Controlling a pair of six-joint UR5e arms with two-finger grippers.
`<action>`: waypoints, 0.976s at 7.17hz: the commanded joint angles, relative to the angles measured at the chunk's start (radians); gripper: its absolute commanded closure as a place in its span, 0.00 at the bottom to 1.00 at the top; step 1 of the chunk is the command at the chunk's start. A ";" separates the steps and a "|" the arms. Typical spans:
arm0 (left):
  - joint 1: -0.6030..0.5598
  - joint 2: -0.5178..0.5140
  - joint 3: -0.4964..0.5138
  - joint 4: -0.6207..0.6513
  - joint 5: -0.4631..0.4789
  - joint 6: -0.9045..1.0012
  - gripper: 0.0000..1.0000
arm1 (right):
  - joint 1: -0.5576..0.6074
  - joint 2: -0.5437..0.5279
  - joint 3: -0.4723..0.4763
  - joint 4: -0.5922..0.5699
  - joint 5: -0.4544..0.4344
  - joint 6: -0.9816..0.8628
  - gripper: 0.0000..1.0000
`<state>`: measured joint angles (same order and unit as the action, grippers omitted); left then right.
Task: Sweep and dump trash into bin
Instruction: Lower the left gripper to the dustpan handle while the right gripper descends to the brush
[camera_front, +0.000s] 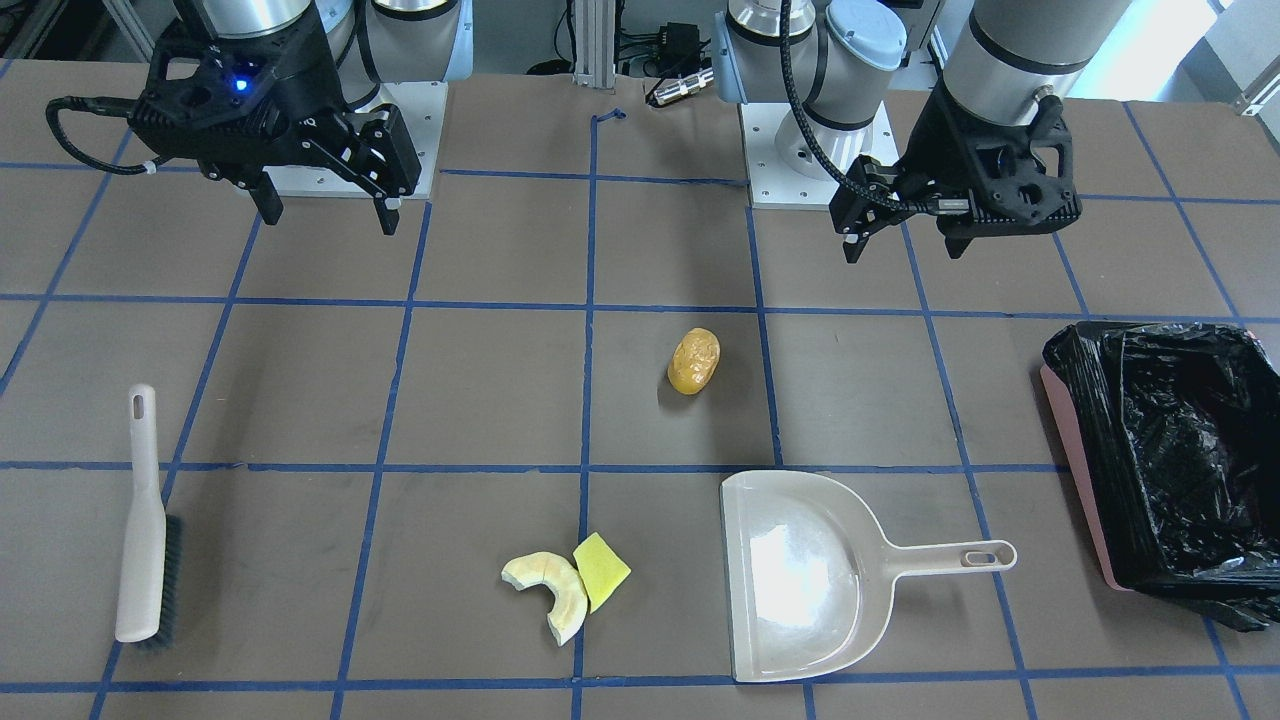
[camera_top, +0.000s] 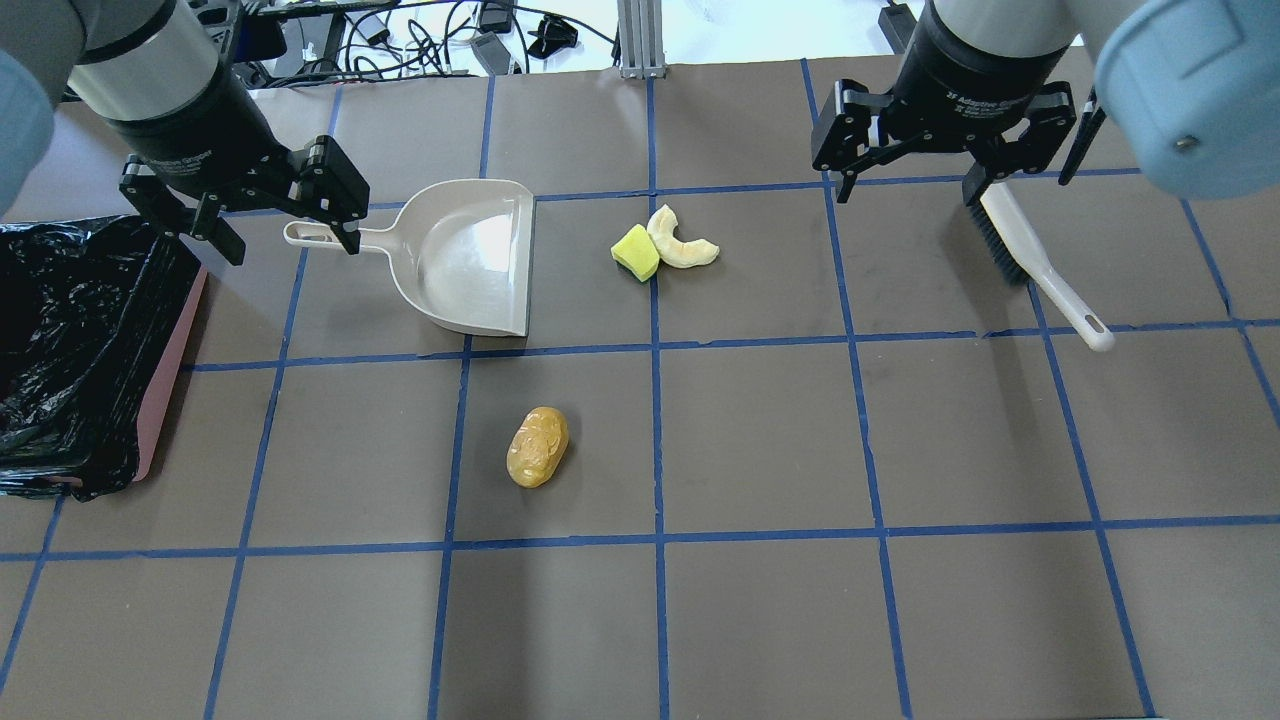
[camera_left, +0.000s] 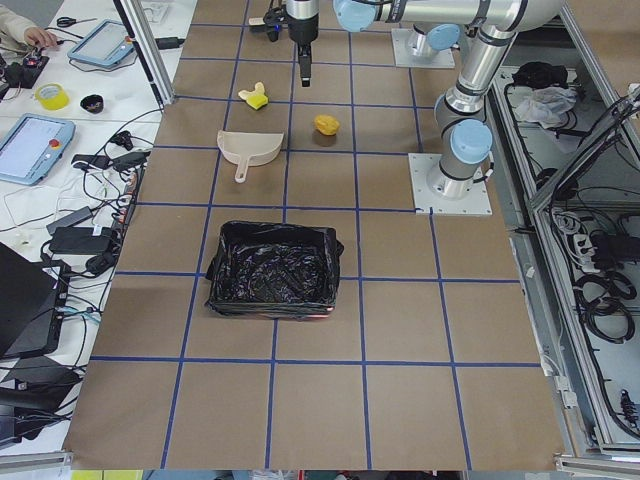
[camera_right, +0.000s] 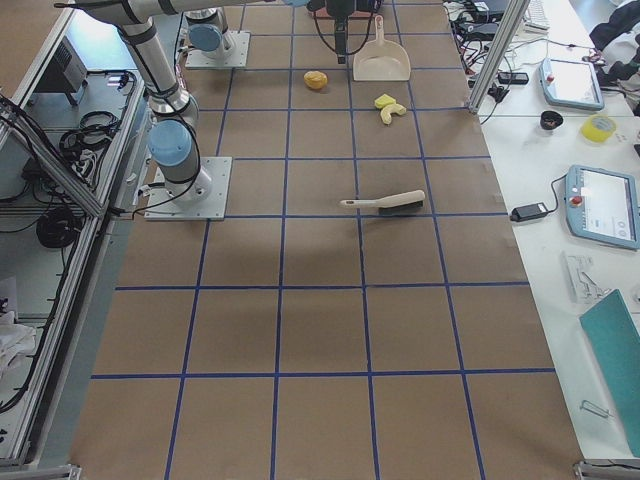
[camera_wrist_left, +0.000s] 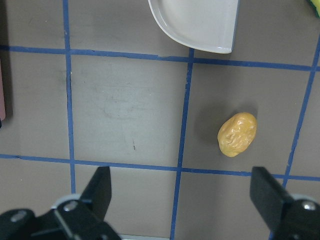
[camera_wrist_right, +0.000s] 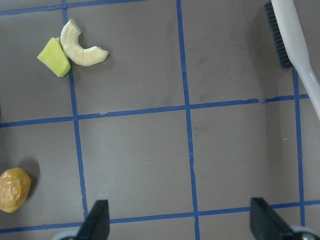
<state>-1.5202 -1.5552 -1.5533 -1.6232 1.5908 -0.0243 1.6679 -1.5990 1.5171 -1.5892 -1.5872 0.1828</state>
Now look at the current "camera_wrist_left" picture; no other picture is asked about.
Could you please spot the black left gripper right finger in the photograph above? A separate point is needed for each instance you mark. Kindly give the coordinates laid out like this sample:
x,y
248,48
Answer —
x,y
269,197

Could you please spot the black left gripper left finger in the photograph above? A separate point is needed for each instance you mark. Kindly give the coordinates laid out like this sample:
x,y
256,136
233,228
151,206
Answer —
x,y
97,194

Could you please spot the yellow walnut-shaped trash piece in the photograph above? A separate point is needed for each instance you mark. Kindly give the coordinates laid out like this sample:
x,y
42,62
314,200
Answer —
x,y
237,133

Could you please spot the yellow green sponge piece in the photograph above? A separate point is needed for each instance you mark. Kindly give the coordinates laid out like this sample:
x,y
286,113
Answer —
x,y
316,6

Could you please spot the pink bin with black bag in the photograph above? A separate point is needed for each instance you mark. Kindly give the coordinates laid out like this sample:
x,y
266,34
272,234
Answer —
x,y
5,66

